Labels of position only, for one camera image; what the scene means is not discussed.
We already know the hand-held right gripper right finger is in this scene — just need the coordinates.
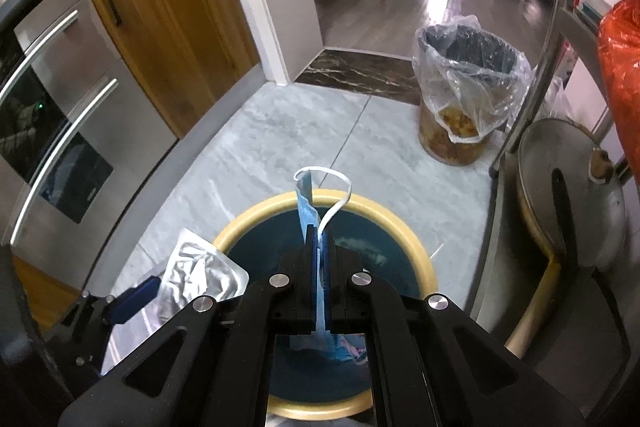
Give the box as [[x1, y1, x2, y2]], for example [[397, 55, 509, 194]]
[[320, 232, 586, 427]]

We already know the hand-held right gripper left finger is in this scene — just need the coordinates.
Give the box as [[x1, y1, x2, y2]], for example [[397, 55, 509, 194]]
[[59, 227, 321, 427]]

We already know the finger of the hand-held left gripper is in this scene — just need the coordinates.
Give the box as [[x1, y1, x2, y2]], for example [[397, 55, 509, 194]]
[[102, 276, 163, 325], [62, 291, 118, 375]]

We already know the blue bin with yellow rim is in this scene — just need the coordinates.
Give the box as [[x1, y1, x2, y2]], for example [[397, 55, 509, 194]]
[[212, 189, 438, 420]]

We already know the silver foil packet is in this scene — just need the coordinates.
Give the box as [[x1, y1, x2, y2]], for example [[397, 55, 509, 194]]
[[150, 228, 249, 323]]

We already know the blue face mask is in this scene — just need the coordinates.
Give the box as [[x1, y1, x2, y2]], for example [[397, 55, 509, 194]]
[[289, 166, 371, 365]]

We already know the trash can with clear liner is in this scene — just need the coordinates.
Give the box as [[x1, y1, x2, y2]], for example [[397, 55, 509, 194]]
[[412, 13, 532, 165]]

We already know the yellow pan with grey lid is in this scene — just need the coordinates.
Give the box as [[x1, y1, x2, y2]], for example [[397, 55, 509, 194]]
[[505, 117, 628, 353]]

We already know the stainless steel drawer appliance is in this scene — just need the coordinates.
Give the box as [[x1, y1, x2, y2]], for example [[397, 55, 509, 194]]
[[0, 0, 181, 293]]

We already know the white plastic bag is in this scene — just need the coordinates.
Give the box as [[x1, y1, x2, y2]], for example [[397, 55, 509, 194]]
[[542, 77, 571, 118]]

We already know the narrow wooden cabinet door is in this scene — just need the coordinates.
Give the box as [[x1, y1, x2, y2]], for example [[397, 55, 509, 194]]
[[77, 0, 261, 140]]

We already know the red plastic bag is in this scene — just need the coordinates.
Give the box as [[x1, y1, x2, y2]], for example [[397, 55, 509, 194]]
[[597, 0, 640, 185]]

